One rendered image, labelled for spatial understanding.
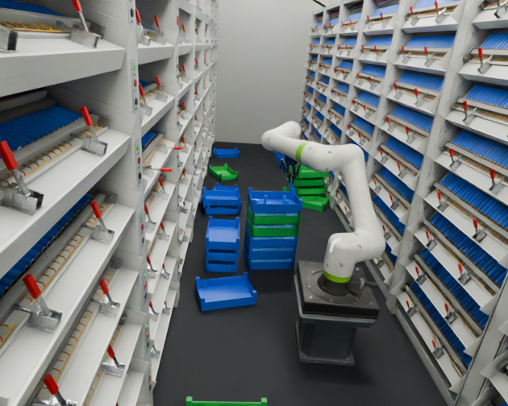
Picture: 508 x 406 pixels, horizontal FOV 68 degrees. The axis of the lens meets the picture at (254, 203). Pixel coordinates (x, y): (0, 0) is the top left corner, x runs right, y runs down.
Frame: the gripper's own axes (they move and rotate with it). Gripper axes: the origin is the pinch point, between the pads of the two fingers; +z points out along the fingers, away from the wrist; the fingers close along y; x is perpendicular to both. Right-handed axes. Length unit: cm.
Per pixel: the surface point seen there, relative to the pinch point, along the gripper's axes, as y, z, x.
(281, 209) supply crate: -0.4, 6.2, 21.1
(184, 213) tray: 57, 10, 38
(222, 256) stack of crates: 28, 27, 51
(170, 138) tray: 37, -62, 55
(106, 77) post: 11, -118, 101
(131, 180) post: 7, -95, 110
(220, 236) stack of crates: 36, 28, 36
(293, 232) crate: -8.5, 22.4, 23.4
